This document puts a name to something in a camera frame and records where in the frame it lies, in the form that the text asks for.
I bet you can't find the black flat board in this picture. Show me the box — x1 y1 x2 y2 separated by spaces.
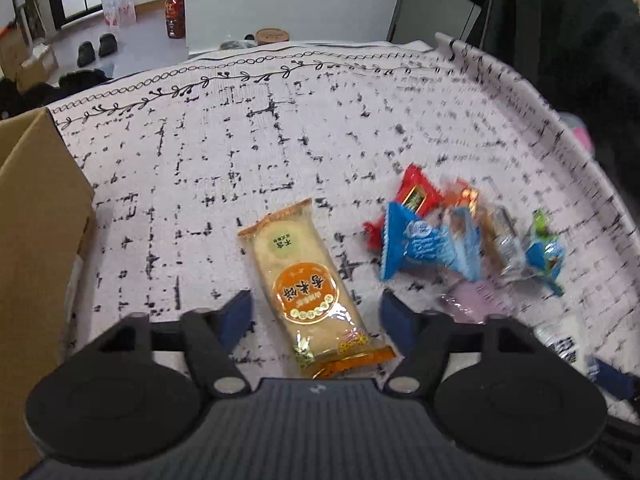
386 0 483 43

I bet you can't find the blue-green snack packet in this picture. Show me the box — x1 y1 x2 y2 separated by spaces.
520 210 567 296

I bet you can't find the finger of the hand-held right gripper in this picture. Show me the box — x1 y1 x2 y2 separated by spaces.
585 355 638 402

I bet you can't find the orange-red clear-edged snack packet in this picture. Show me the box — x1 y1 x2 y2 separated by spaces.
440 177 526 281

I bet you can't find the floor cardboard box with paper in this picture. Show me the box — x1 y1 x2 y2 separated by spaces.
15 42 60 91

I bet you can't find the black-label white snack packet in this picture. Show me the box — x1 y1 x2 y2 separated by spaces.
532 317 591 366

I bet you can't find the red fire extinguisher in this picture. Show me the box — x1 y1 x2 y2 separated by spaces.
165 0 186 40

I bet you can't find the brown lidded jar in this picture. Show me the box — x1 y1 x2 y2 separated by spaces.
255 28 291 46

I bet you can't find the open floor cardboard box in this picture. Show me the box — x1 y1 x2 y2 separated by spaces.
0 22 31 78

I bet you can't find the red snack packet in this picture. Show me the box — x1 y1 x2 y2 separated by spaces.
364 164 441 251

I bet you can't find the brown cardboard box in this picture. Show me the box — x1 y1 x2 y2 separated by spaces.
0 107 97 478

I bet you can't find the orange rice cracker packet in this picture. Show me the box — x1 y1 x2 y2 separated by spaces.
237 199 397 380

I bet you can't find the pink plush item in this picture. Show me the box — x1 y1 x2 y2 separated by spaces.
560 112 596 156

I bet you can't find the blue snack packet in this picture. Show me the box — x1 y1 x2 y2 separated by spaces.
380 201 483 282

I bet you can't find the pink plastic bag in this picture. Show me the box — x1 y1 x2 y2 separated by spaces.
102 0 137 27

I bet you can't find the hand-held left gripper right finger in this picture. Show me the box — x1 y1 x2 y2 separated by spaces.
379 289 556 396

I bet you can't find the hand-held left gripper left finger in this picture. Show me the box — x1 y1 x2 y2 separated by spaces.
70 289 252 397

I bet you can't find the black clothes pile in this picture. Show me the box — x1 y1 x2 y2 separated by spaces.
0 67 113 121

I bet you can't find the small purple snack packet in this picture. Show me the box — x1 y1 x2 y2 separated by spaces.
440 280 501 323

